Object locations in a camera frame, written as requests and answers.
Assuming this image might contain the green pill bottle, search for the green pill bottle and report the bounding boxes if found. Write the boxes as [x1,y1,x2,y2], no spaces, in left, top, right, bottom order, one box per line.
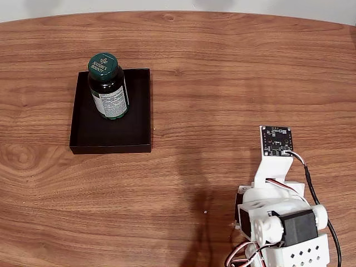
[87,52,130,121]

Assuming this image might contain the black shallow cardboard box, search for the black shallow cardboard box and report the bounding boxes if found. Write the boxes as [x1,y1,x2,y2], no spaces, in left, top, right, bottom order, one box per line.
[69,68,153,155]

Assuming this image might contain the red white black servo wire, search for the red white black servo wire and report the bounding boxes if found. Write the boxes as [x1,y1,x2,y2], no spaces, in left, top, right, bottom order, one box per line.
[265,179,304,198]
[225,240,281,267]

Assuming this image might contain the black camera cable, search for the black camera cable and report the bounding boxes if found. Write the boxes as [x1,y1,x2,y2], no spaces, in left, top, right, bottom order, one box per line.
[288,151,342,267]

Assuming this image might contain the camera circuit board with mount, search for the camera circuit board with mount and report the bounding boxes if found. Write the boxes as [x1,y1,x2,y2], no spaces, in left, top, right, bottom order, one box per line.
[251,125,295,190]

